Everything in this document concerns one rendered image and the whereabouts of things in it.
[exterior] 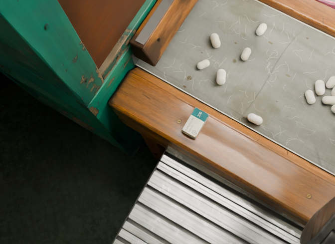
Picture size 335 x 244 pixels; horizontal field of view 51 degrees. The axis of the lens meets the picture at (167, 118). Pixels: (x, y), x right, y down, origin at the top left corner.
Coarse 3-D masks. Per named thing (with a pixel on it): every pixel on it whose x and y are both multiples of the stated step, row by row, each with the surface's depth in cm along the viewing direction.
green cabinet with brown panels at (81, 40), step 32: (0, 0) 37; (32, 0) 42; (64, 0) 50; (96, 0) 57; (128, 0) 68; (0, 32) 51; (32, 32) 45; (64, 32) 51; (96, 32) 63; (128, 32) 73; (32, 64) 63; (64, 64) 56; (96, 64) 69
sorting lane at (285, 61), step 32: (224, 0) 89; (256, 0) 88; (192, 32) 87; (224, 32) 87; (288, 32) 86; (320, 32) 86; (160, 64) 85; (192, 64) 85; (224, 64) 85; (256, 64) 84; (288, 64) 84; (320, 64) 84; (192, 96) 83; (224, 96) 83; (256, 96) 82; (288, 96) 82; (320, 96) 82; (256, 128) 80; (288, 128) 80; (320, 128) 80; (320, 160) 78
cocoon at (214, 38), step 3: (213, 33) 85; (210, 36) 85; (213, 36) 84; (216, 36) 84; (210, 39) 85; (213, 39) 84; (216, 39) 84; (213, 42) 84; (216, 42) 84; (219, 42) 84; (213, 45) 85; (216, 45) 84; (219, 45) 85
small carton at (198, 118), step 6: (192, 114) 77; (198, 114) 77; (204, 114) 77; (192, 120) 77; (198, 120) 77; (204, 120) 77; (186, 126) 77; (192, 126) 77; (198, 126) 76; (186, 132) 76; (192, 132) 76; (198, 132) 76
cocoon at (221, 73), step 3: (219, 69) 83; (222, 69) 82; (219, 72) 82; (222, 72) 82; (225, 72) 82; (219, 75) 82; (222, 75) 82; (225, 75) 82; (216, 78) 82; (219, 78) 82; (222, 78) 82; (216, 81) 82; (219, 81) 82; (222, 81) 82; (219, 84) 82; (222, 84) 83
